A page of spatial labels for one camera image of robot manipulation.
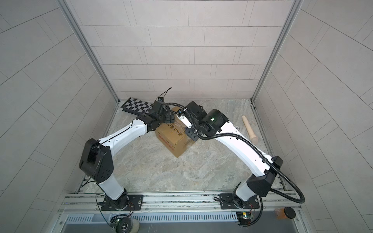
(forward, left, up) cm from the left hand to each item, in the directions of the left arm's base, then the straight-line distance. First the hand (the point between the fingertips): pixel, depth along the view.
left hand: (170, 112), depth 89 cm
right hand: (-18, -13, +9) cm, 25 cm away
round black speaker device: (-55, +12, -4) cm, 56 cm away
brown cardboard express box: (-16, -3, +1) cm, 17 cm away
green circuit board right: (-51, -39, -15) cm, 66 cm away
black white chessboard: (+15, +28, -13) cm, 35 cm away
